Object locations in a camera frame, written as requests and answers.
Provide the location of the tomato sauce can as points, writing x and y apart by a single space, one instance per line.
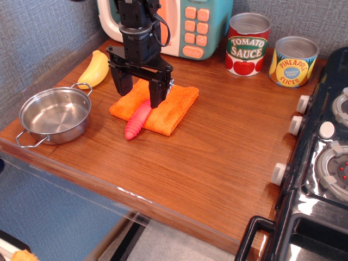
246 44

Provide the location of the pink handled metal spoon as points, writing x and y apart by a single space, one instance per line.
137 120

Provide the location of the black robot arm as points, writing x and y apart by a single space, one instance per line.
136 14

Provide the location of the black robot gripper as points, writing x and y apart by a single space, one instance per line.
140 57

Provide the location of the pineapple slices can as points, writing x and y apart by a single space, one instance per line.
293 60

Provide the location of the stainless steel pot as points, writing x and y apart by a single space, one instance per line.
55 116

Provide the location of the grey stove burner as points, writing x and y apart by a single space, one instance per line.
339 108
331 169

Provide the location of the white stove button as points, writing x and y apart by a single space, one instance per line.
326 130

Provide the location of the white stove knob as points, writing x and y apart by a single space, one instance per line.
278 173
302 104
295 125

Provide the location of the orange fuzzy object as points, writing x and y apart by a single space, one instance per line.
24 255

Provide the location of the orange folded cloth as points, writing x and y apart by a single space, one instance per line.
163 119

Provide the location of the toy microwave oven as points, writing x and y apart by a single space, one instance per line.
194 29

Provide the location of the black toy stove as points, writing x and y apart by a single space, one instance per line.
311 223

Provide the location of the yellow toy banana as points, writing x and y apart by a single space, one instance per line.
96 71

